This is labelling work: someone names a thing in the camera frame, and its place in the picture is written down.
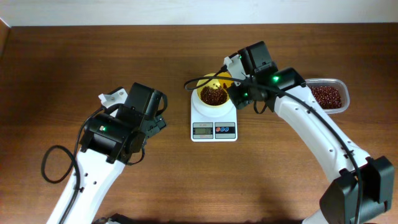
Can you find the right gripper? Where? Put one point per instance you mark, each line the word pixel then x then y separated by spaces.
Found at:
pixel 237 98

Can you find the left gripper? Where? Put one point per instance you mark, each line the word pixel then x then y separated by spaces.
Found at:
pixel 156 125

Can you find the yellow measuring scoop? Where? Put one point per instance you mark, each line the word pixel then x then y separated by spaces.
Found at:
pixel 225 84

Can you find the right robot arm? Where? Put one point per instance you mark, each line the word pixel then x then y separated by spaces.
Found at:
pixel 361 187

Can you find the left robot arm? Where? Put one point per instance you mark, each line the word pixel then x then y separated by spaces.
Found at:
pixel 105 143

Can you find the yellow plastic bowl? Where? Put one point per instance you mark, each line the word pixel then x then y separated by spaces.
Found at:
pixel 211 83

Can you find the red beans in bowl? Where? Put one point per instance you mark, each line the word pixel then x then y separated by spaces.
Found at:
pixel 213 96

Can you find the white digital kitchen scale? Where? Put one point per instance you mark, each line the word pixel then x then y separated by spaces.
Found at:
pixel 212 123

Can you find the red beans in container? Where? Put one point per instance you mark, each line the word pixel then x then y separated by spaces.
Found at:
pixel 327 97

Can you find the clear plastic container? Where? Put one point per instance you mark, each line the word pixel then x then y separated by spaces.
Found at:
pixel 335 83

